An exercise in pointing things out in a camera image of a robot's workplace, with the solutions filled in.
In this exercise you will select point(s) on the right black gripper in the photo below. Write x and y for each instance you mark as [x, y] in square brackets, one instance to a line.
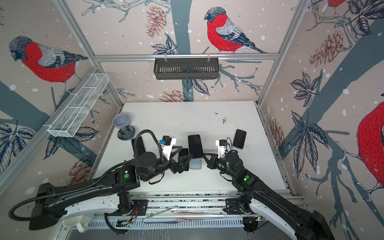
[214, 160]

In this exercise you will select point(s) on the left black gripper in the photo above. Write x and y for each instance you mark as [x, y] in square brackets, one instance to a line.
[180, 166]

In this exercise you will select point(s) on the light blue phone case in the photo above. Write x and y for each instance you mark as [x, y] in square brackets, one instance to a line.
[195, 164]

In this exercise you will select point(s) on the black phone from case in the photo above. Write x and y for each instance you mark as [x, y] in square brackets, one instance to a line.
[183, 152]

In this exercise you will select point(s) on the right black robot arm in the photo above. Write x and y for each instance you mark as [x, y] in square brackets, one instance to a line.
[256, 197]

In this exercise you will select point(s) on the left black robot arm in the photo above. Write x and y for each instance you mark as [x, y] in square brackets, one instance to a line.
[108, 194]

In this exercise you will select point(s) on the dark grey flower dish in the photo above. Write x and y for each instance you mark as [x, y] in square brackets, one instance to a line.
[126, 133]

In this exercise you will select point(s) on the lavender bowl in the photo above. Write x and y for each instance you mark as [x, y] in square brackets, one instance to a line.
[121, 120]

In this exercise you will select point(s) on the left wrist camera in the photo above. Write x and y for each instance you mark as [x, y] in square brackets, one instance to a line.
[167, 144]

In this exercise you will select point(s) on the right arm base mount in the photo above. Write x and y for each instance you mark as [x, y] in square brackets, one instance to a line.
[242, 206]

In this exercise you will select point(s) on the aluminium front rail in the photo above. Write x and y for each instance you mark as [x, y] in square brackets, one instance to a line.
[163, 212]

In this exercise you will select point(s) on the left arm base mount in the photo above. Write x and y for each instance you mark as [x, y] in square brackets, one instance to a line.
[134, 208]

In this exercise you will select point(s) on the black wire wall basket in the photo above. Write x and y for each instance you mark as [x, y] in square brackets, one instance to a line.
[187, 69]

